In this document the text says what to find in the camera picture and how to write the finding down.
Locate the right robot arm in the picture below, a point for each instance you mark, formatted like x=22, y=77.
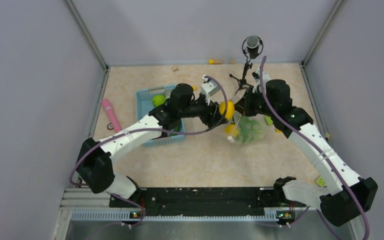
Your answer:
x=347, y=195

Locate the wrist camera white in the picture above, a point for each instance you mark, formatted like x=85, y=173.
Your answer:
x=209, y=88
x=261, y=78

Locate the pink cylinder toy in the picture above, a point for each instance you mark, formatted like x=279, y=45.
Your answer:
x=111, y=115

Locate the green studded brick block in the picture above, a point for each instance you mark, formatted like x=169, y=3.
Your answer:
x=320, y=182

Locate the green rectangular block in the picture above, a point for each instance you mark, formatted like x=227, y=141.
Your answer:
x=268, y=120

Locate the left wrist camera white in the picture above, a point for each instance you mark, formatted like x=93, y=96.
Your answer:
x=209, y=88

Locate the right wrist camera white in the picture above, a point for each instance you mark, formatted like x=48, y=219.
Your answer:
x=261, y=78

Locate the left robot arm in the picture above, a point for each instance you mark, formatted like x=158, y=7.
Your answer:
x=96, y=158

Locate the wooden block near wall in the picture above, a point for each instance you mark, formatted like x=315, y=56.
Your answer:
x=174, y=68

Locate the yellow wooden cylinder block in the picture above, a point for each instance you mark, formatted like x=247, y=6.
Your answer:
x=215, y=61

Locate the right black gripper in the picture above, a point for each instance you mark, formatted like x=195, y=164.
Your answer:
x=243, y=106

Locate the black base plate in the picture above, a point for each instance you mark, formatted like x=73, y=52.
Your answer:
x=208, y=201

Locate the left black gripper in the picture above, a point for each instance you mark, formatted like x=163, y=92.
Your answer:
x=212, y=115

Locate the clear zip top bag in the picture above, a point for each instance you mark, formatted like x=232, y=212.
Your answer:
x=236, y=117

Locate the green lettuce toy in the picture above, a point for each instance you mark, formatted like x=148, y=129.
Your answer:
x=250, y=130

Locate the blue plastic basket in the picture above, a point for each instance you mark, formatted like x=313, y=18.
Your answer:
x=144, y=104

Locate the yellow lemon toy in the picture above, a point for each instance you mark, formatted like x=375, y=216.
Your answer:
x=228, y=109

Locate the black microphone on tripod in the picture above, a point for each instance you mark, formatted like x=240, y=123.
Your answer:
x=252, y=47

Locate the yellow mango toy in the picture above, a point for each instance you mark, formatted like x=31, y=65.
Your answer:
x=231, y=130

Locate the green lime toy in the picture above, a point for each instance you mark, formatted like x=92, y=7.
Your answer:
x=158, y=100

